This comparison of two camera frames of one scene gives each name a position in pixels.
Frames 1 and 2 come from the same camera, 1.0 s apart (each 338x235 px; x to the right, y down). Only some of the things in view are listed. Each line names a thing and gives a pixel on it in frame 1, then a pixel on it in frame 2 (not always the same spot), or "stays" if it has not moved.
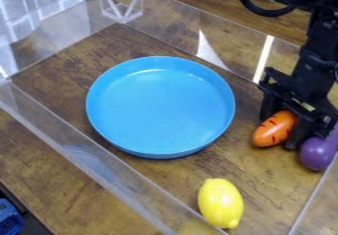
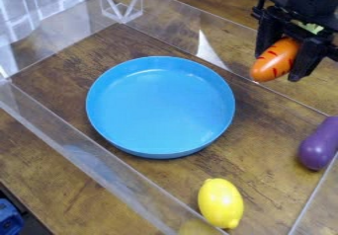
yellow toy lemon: (221, 202) stays
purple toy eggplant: (317, 151) stays
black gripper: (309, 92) -> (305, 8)
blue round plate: (162, 107) stays
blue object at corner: (12, 222) stays
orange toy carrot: (276, 128) -> (277, 60)
